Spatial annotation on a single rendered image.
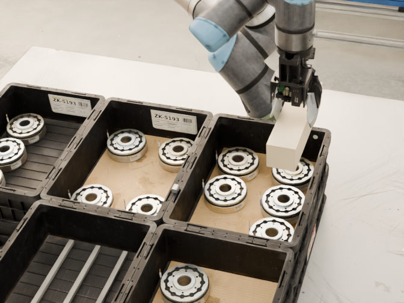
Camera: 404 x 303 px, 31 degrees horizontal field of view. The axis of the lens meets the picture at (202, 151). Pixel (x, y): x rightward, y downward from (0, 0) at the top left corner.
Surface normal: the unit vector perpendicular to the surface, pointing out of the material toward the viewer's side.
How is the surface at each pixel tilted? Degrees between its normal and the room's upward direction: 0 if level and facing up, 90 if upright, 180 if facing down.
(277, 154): 90
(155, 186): 0
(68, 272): 0
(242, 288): 0
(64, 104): 90
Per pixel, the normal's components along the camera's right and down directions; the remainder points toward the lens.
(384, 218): -0.07, -0.76
